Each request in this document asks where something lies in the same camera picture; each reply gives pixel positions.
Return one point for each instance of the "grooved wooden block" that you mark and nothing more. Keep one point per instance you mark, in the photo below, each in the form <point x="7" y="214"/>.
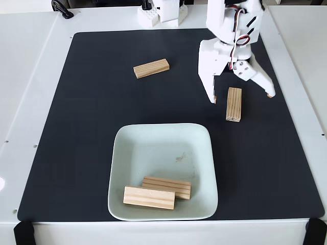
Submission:
<point x="149" y="198"/>
<point x="178" y="188"/>
<point x="234" y="104"/>
<point x="151" y="68"/>

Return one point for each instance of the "pale green square plate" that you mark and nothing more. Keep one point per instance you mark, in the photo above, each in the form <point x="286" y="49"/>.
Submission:
<point x="163" y="153"/>

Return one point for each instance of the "black clamp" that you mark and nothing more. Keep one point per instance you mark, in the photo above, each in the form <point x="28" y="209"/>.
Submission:
<point x="146" y="3"/>
<point x="61" y="9"/>
<point x="264" y="9"/>

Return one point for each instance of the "black table mat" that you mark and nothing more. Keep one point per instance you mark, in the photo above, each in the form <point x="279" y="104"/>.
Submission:
<point x="76" y="153"/>

